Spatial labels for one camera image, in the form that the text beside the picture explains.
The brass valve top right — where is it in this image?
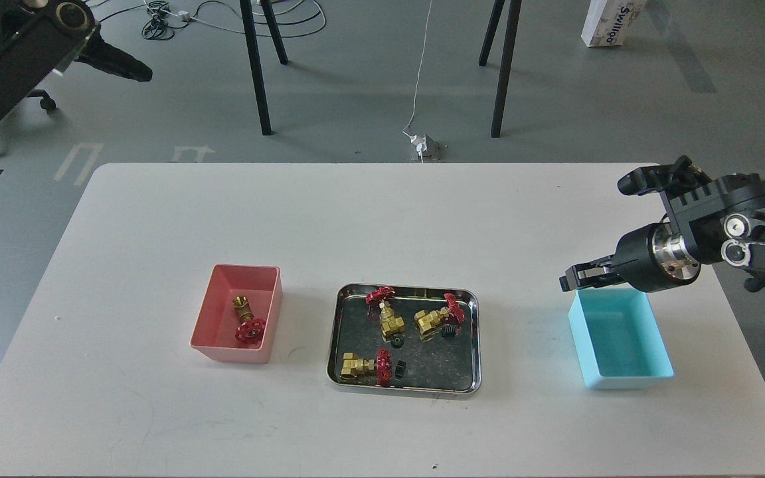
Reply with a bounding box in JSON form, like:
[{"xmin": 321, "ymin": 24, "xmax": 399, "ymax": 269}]
[{"xmin": 414, "ymin": 293, "xmax": 465, "ymax": 340}]

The white cardboard box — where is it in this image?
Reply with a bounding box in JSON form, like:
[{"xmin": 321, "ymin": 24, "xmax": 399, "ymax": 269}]
[{"xmin": 580, "ymin": 1, "xmax": 647, "ymax": 46}]

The brass valve top middle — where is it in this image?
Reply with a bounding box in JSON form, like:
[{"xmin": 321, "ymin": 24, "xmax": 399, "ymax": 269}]
[{"xmin": 365, "ymin": 285, "xmax": 406, "ymax": 342}]

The brass valve bottom left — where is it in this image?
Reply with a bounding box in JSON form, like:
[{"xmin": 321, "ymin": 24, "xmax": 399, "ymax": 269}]
[{"xmin": 339, "ymin": 348, "xmax": 394, "ymax": 387}]

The white power adapter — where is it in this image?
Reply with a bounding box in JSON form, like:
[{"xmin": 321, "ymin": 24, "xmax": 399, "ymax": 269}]
[{"xmin": 408, "ymin": 134, "xmax": 448, "ymax": 163}]

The pink plastic box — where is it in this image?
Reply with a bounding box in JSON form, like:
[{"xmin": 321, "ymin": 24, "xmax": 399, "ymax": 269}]
[{"xmin": 191, "ymin": 264, "xmax": 282, "ymax": 364}]

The black cable bundle on floor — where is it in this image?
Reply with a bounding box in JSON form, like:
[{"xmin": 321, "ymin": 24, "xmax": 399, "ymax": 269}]
[{"xmin": 87, "ymin": 0, "xmax": 327, "ymax": 40}]

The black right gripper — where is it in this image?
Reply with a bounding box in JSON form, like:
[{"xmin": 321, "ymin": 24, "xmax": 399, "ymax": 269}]
[{"xmin": 559, "ymin": 222, "xmax": 701, "ymax": 293}]

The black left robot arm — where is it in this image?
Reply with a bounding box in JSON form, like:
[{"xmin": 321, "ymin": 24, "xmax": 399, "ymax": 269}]
[{"xmin": 0, "ymin": 1, "xmax": 153, "ymax": 121}]

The black table leg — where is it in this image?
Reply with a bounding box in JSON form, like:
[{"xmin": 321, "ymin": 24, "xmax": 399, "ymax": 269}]
[
  {"xmin": 491, "ymin": 1, "xmax": 523, "ymax": 138},
  {"xmin": 239, "ymin": 0, "xmax": 273, "ymax": 136},
  {"xmin": 259, "ymin": 0, "xmax": 289, "ymax": 64},
  {"xmin": 477, "ymin": 0, "xmax": 506, "ymax": 67}
]

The brass valve red handwheel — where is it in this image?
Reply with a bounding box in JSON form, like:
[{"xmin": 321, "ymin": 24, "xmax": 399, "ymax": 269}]
[{"xmin": 232, "ymin": 295, "xmax": 267, "ymax": 345}]

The light blue plastic box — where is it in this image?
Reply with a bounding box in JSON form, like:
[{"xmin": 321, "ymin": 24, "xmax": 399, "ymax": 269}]
[{"xmin": 568, "ymin": 288, "xmax": 675, "ymax": 390}]

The white cable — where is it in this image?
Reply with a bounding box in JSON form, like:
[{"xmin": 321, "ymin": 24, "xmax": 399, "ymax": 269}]
[{"xmin": 402, "ymin": 0, "xmax": 434, "ymax": 143}]

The shiny metal tray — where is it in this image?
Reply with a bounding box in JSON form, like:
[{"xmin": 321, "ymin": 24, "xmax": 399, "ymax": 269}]
[{"xmin": 327, "ymin": 283, "xmax": 481, "ymax": 394}]

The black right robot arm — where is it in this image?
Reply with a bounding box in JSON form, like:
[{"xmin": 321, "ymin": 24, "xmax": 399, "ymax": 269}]
[{"xmin": 559, "ymin": 155, "xmax": 765, "ymax": 293}]

